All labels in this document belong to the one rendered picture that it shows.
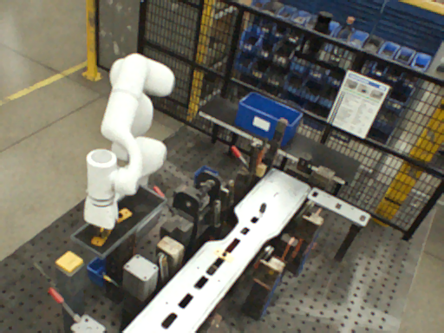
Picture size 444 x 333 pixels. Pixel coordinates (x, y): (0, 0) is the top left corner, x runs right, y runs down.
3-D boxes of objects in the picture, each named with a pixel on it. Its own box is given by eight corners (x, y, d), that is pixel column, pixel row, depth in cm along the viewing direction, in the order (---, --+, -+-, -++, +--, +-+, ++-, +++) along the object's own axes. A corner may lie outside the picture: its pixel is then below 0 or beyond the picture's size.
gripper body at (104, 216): (81, 198, 136) (81, 223, 144) (111, 208, 135) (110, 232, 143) (92, 183, 141) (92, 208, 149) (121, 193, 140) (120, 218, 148)
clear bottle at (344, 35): (339, 63, 217) (355, 22, 204) (327, 58, 219) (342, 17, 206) (343, 59, 222) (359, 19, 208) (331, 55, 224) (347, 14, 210)
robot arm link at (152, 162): (125, 169, 206) (128, 127, 189) (163, 179, 206) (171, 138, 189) (117, 186, 198) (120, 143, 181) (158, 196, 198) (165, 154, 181)
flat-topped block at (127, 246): (118, 305, 186) (121, 232, 155) (103, 295, 189) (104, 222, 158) (133, 290, 193) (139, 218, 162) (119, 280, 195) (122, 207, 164)
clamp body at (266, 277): (258, 326, 189) (282, 277, 165) (234, 310, 193) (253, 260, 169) (268, 311, 195) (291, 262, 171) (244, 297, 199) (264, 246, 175)
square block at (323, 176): (305, 230, 236) (329, 179, 211) (292, 223, 238) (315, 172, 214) (311, 222, 241) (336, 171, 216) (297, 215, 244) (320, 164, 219)
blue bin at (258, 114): (284, 146, 230) (290, 126, 221) (232, 123, 239) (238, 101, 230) (296, 133, 241) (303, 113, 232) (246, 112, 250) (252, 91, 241)
